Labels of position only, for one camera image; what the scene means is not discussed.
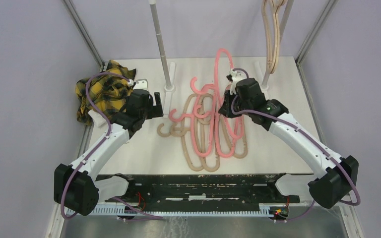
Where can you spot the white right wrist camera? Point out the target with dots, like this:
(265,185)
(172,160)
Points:
(236,75)

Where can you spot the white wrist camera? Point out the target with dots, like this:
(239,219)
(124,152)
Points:
(140,84)
(236,75)

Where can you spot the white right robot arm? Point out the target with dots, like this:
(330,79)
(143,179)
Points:
(336,176)

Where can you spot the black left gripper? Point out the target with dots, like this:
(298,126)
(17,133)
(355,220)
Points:
(156,111)

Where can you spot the left white rack foot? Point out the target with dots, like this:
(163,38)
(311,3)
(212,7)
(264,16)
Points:
(169,92)

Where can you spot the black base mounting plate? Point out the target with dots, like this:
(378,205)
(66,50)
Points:
(205,193)

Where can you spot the grey rack pole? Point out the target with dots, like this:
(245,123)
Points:
(275,15)
(155,18)

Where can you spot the right white rack foot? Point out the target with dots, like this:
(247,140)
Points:
(263,78)

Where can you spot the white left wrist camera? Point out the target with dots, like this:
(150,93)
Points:
(140,84)

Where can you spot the white slotted cable duct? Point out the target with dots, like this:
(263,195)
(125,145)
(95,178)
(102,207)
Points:
(114,209)

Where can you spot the beige hanger hung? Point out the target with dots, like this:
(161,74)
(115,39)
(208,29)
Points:
(276,39)
(269,36)

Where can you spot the right grey rack pole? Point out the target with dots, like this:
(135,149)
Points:
(275,15)

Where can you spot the yellow plaid shirt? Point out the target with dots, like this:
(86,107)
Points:
(107,92)

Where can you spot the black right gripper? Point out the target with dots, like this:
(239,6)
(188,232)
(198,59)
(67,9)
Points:
(225,109)

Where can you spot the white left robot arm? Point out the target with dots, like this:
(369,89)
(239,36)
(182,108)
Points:
(76,186)

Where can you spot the white rack foot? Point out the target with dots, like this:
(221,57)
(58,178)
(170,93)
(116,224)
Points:
(263,78)
(169,92)

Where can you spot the left grey rack pole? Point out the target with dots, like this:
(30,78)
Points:
(155,18)

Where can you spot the pink hanger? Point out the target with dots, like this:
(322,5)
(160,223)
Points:
(217,101)
(228,146)
(198,104)

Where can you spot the beige hanger with left hook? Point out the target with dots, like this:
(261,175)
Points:
(181,129)

